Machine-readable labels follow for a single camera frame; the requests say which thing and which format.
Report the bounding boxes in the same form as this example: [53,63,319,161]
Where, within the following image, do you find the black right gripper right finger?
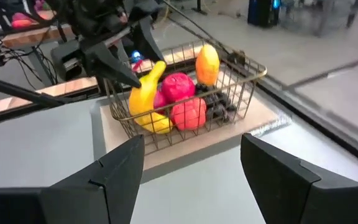
[240,133,358,224]

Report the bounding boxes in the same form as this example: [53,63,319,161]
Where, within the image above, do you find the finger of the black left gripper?
[132,15,166,63]
[84,42,142,90]

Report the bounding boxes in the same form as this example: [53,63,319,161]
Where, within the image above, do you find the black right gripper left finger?
[0,134,145,224]

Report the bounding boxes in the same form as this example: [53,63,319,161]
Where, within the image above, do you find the yellow banana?
[128,60,174,135]

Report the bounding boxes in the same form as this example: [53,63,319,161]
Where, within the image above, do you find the red apple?
[161,72,196,103]

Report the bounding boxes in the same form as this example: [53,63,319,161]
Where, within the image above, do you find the red round fruit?
[153,90,169,115]

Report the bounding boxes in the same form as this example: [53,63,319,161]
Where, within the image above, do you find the yellow orange mango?
[195,43,221,87]

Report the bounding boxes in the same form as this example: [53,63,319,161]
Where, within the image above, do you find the red pomegranate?
[169,96,208,132]

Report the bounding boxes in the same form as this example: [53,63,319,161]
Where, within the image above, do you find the black grape bunch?
[195,83,238,123]

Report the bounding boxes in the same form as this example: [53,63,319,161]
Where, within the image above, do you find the fruit tray basket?
[90,86,291,184]

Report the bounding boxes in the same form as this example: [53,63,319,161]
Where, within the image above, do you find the black computer blue lights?
[131,49,144,63]

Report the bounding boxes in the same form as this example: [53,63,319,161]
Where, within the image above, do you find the wooden work table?
[1,24,77,49]

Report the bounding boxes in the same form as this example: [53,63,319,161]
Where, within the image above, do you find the grey table mat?
[0,93,358,224]

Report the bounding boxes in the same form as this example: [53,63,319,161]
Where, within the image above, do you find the pink red fruit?
[11,12,34,29]

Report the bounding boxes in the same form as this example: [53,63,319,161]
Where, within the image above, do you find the black computer tower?
[247,0,282,29]

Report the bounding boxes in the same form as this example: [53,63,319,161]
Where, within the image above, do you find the gold wire basket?
[104,39,267,156]

